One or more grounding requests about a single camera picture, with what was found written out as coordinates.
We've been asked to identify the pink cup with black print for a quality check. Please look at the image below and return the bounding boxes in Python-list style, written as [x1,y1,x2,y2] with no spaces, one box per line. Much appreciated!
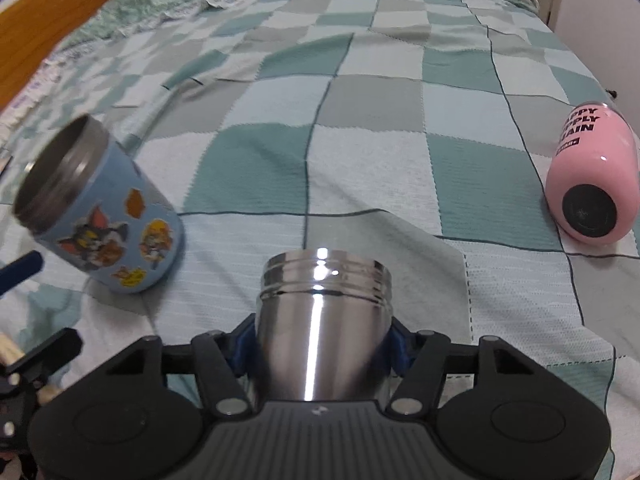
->
[545,101,640,246]

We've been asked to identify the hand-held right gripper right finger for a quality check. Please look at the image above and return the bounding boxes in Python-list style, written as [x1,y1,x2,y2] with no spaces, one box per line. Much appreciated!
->
[382,317,540,416]

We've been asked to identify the blue cartoon sticker cup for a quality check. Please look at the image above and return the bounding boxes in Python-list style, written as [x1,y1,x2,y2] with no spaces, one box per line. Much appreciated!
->
[12,114,186,295]

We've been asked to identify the wooden headboard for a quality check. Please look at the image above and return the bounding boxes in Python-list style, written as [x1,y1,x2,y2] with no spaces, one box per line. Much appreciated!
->
[0,0,117,111]

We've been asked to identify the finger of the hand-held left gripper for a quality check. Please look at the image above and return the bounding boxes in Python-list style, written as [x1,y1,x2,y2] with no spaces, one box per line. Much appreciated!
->
[0,327,84,406]
[0,252,44,297]

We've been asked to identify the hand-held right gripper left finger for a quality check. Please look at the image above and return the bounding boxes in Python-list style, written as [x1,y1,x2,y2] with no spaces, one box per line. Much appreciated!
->
[105,314,259,417]

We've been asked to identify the silver steel cup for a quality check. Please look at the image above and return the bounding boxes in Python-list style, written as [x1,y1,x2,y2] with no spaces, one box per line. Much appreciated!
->
[253,247,396,403]

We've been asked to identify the green fluffy blanket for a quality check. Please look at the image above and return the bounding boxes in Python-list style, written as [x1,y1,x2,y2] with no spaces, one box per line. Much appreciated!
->
[57,0,541,56]

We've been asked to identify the green checkered blanket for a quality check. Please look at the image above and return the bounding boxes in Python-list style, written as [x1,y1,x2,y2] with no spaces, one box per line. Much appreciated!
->
[0,0,640,480]

